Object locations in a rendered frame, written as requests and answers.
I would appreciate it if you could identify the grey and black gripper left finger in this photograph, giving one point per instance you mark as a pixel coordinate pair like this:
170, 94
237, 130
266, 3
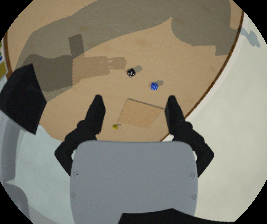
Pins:
91, 124

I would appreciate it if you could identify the black die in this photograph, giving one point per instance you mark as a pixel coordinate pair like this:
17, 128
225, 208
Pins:
131, 72

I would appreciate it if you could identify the blue die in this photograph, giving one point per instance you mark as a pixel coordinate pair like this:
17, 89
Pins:
154, 86

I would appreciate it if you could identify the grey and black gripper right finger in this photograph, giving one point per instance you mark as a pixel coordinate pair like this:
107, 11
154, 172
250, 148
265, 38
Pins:
184, 130

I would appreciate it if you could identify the tan square mat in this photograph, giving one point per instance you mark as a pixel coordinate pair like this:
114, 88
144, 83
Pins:
139, 114

